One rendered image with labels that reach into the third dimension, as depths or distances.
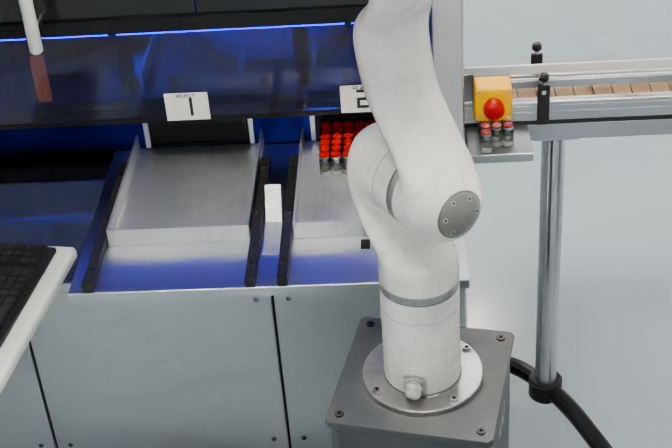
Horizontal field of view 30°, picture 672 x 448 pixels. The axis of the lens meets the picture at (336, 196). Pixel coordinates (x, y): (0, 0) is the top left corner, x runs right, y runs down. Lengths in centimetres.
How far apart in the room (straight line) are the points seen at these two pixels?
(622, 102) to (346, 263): 71
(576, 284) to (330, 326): 106
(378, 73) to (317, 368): 130
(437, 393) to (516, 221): 193
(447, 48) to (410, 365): 71
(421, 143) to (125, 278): 76
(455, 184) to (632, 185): 237
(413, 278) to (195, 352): 109
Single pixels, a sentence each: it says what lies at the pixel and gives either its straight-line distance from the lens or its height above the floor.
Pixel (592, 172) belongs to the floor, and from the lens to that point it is 408.
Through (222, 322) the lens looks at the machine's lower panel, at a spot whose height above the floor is 48.
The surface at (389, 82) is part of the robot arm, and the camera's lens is 163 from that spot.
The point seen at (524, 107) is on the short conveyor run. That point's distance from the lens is 257.
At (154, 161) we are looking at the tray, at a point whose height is 88.
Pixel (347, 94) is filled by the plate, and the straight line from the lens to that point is 241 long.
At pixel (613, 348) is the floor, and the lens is 339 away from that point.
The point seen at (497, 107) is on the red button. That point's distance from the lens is 240.
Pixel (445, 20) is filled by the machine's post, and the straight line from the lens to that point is 235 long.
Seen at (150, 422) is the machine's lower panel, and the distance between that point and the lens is 297.
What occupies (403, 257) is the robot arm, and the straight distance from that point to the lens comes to 181.
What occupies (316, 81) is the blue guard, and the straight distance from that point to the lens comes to 240.
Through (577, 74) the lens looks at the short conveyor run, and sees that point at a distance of 267.
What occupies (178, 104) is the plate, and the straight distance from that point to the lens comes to 245.
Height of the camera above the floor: 219
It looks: 33 degrees down
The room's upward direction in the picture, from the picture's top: 5 degrees counter-clockwise
